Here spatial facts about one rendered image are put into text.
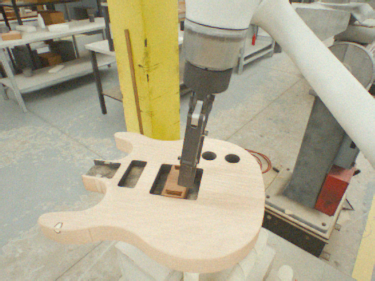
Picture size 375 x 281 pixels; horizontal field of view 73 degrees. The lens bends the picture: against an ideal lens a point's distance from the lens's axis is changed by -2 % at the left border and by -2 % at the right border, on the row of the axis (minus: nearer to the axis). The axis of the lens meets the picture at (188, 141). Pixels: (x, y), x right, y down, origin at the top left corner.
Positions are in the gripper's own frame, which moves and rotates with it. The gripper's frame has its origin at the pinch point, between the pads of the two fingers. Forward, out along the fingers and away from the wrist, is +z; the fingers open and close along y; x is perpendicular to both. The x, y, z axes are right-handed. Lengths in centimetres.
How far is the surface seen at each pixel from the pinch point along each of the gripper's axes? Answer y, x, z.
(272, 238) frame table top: 15.1, -28.6, 34.8
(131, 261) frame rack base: -10.2, 8.1, 23.4
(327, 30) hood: 59, -32, -20
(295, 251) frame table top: 12, -35, 34
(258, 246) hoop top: -2.9, -18.4, 16.4
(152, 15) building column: 97, 41, -8
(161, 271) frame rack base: -11.4, 0.9, 21.9
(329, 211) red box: 87, -85, 84
